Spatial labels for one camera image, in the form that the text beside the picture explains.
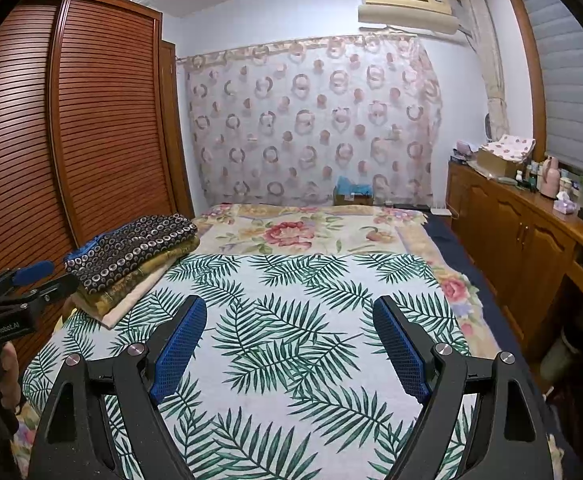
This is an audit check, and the wooden sideboard cabinet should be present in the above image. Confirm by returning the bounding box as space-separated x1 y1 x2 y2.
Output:
445 157 583 377

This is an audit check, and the blue plastic bag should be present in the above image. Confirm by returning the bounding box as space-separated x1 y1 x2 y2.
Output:
336 176 374 196

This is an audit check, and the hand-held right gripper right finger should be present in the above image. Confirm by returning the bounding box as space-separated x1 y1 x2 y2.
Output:
372 295 555 480

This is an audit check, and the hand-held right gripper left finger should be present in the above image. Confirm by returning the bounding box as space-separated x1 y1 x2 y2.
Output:
28 294 207 480

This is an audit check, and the yellow patterned folded cloth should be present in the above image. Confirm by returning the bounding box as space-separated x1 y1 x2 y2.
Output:
76 237 201 312

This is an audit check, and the tissue pack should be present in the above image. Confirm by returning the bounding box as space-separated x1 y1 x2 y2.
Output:
553 192 577 216

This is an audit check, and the wooden window frame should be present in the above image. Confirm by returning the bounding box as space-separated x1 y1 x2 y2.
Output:
504 0 548 161

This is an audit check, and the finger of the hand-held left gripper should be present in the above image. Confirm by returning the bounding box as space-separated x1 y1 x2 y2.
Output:
0 260 56 306
18 274 81 312

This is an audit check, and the wall air conditioner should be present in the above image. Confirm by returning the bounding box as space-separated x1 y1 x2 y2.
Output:
357 0 465 37

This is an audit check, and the leaf-print bed sheet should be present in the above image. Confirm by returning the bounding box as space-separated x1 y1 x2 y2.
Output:
21 252 473 480

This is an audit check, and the sheer circle-print curtain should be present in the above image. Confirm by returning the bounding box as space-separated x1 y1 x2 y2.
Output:
176 35 445 209

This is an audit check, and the person's left hand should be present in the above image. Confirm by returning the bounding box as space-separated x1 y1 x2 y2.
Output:
0 342 21 402

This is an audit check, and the cardboard box with cloth cover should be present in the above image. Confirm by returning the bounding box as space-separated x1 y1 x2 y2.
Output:
476 147 527 179

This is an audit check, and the dark circle-print pajama top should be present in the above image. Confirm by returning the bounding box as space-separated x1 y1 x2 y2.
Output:
64 214 199 294

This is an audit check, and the wooden louvered wardrobe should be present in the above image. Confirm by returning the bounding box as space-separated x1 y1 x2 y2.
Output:
0 0 195 361

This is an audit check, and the grey waste bin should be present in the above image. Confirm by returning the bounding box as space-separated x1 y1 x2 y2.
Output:
541 325 583 387

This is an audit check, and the grey window blind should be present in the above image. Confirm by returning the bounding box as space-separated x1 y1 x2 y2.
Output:
514 0 583 182

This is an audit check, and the floral blanket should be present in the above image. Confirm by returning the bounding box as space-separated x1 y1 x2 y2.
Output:
11 203 502 461

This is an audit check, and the beige folded cloth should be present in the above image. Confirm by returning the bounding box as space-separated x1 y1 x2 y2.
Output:
71 260 183 329

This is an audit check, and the beige tied curtain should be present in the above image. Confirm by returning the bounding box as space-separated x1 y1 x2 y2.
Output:
459 0 510 142

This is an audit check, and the pink thermos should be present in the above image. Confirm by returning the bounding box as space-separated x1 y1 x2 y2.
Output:
541 156 560 197

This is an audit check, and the row of small bottles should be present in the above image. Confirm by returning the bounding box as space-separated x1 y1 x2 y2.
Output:
514 160 543 191

